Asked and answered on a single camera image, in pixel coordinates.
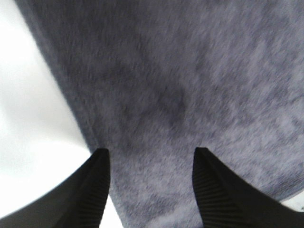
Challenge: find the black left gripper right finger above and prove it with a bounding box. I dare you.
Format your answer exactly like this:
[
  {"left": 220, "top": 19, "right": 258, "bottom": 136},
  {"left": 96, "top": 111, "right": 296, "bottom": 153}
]
[{"left": 192, "top": 147, "right": 304, "bottom": 228}]

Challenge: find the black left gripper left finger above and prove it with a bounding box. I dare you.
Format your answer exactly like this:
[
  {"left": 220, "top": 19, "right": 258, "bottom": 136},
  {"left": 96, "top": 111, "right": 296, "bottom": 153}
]
[{"left": 0, "top": 149, "right": 110, "bottom": 228}]

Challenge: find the dark navy towel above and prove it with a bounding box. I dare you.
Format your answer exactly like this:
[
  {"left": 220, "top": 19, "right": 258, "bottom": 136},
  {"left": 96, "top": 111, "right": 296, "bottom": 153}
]
[{"left": 17, "top": 0, "right": 304, "bottom": 228}]

